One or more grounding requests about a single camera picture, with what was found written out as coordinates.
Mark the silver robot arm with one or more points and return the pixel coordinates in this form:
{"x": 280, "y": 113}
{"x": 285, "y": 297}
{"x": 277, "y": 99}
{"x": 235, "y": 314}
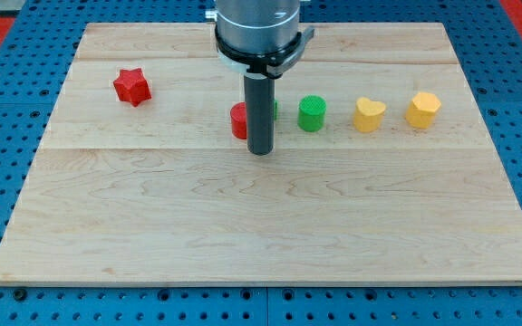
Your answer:
{"x": 257, "y": 26}

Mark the wooden board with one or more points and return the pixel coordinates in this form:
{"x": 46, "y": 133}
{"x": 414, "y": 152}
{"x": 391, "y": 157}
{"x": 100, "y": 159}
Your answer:
{"x": 163, "y": 195}

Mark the green cylinder block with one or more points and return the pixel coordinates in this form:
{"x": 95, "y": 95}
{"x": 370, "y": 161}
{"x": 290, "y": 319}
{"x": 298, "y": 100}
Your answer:
{"x": 311, "y": 111}

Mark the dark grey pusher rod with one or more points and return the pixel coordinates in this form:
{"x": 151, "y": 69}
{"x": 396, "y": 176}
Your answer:
{"x": 260, "y": 103}

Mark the yellow heart block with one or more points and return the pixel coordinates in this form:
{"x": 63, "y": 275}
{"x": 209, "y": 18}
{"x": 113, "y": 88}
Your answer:
{"x": 368, "y": 114}

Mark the red star block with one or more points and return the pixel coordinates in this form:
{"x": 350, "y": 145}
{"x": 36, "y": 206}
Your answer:
{"x": 131, "y": 86}

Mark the red cylinder block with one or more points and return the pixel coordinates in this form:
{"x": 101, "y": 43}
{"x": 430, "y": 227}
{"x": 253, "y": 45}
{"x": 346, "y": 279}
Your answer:
{"x": 238, "y": 116}

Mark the yellow hexagon block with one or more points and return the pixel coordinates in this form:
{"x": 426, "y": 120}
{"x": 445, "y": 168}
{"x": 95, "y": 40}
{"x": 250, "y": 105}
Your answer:
{"x": 422, "y": 110}

